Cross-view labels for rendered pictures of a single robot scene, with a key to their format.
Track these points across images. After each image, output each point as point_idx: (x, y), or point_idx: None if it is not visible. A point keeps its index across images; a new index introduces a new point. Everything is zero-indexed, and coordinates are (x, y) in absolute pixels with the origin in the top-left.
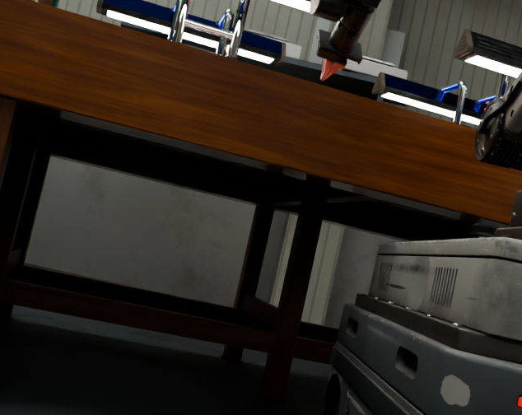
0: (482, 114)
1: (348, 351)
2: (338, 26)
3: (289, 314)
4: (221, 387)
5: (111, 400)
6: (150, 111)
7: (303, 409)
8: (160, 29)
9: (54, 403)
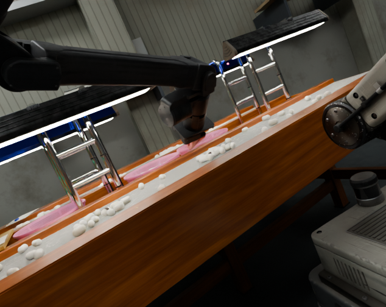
0: (323, 114)
1: None
2: (189, 117)
3: (228, 248)
4: (219, 304)
5: None
6: (117, 305)
7: (265, 284)
8: (36, 149)
9: None
